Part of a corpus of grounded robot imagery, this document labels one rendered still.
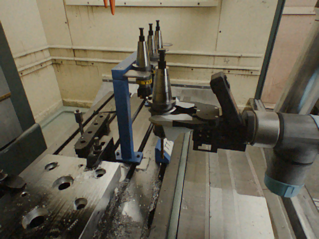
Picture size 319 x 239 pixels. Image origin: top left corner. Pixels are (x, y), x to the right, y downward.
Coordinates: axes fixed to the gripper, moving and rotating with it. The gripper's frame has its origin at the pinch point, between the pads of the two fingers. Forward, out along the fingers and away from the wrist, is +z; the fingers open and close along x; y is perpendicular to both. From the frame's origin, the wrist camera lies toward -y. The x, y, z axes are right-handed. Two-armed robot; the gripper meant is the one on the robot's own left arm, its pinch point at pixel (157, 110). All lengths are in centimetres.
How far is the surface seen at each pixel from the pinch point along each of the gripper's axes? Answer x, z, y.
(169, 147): 20.3, -0.3, 25.5
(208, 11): 101, -9, -14
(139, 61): 18.7, 9.1, -5.5
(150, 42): 30.1, 8.7, -8.8
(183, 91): 97, 2, 35
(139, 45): 19.3, 9.3, -9.8
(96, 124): 25.6, 30.5, 23.0
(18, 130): 21, 62, 27
